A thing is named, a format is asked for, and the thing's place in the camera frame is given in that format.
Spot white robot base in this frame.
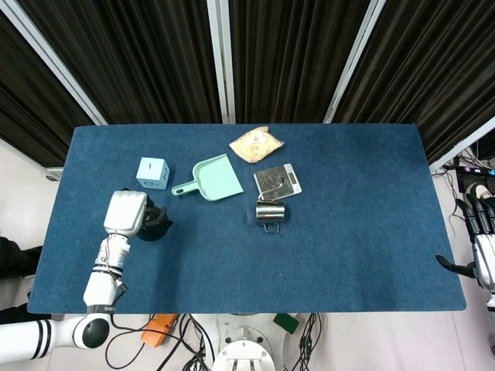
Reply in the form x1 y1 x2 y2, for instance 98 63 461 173
211 312 288 371

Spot dark pleated curtain panel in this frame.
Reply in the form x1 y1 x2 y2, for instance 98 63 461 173
227 0 373 125
331 0 495 165
17 0 226 125
0 11 94 168

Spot light blue foam cube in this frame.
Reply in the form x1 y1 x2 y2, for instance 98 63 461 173
135 156 170 189

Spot black bag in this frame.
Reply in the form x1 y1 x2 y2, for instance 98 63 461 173
0 235 42 280

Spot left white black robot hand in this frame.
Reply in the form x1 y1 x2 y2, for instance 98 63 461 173
102 188 173 237

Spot clear bag of beige food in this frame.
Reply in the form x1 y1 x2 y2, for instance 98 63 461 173
228 125 286 164

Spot mint green plastic dustpan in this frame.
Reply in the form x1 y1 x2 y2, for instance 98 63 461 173
171 153 245 203

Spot orange power strip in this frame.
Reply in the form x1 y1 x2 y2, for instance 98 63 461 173
140 314 177 347

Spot green flat box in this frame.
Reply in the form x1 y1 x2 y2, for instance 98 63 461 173
273 313 300 335

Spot black power strip with plugs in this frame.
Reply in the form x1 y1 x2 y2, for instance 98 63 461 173
456 165 495 177

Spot black cable bundle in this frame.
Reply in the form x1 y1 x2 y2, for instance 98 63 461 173
104 312 217 371

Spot blue fabric table cover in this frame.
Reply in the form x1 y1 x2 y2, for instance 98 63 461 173
27 123 467 315

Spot white frame post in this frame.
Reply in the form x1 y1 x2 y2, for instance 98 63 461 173
0 0 108 127
323 0 387 124
428 115 495 173
207 0 236 124

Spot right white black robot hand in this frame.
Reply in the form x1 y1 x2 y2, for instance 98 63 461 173
435 192 495 291

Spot silver digital kitchen scale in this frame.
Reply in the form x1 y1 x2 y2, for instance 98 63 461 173
253 163 302 199

